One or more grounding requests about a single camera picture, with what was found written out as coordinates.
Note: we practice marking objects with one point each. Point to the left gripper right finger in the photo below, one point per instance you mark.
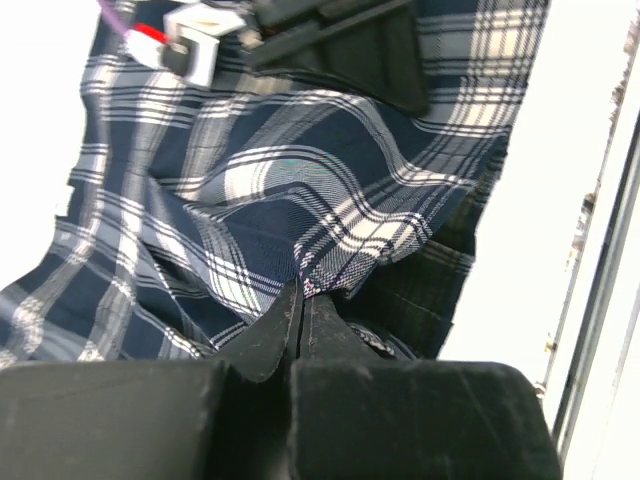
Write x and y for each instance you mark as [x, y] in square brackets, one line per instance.
[322, 335]

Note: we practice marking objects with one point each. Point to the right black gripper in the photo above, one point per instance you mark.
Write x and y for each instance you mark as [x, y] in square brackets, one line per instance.
[371, 47]

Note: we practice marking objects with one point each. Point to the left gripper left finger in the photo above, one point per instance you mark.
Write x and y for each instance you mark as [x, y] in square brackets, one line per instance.
[258, 351]

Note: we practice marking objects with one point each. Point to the navy plaid pleated skirt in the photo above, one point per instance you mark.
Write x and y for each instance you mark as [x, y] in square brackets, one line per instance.
[191, 210]

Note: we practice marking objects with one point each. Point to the aluminium rail frame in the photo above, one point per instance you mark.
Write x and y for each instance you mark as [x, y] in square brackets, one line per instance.
[594, 334]

